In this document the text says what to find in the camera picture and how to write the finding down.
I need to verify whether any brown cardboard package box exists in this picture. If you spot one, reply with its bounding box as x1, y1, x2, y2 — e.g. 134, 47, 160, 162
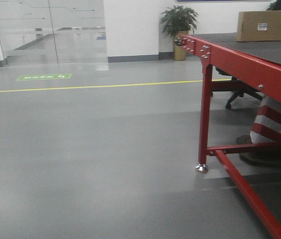
236, 10, 281, 42

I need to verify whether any green floor sign sticker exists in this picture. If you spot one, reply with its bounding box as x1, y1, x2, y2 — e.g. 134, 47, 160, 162
17, 73, 72, 81

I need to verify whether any black office chair base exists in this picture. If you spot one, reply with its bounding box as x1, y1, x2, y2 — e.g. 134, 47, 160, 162
211, 67, 263, 110

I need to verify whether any red white traffic cone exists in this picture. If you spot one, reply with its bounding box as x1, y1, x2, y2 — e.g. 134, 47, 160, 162
236, 96, 281, 168

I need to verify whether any red metal table frame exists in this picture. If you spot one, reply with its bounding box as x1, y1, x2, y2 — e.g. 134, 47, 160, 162
181, 33, 281, 239

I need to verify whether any frosted glass door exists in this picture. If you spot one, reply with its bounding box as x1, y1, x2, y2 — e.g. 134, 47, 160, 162
0, 0, 108, 65

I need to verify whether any gold plant pot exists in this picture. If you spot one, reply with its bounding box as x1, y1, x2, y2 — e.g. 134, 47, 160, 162
173, 31, 189, 61

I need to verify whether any green potted plant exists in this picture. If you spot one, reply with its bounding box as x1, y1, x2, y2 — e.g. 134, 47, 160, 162
159, 5, 199, 37

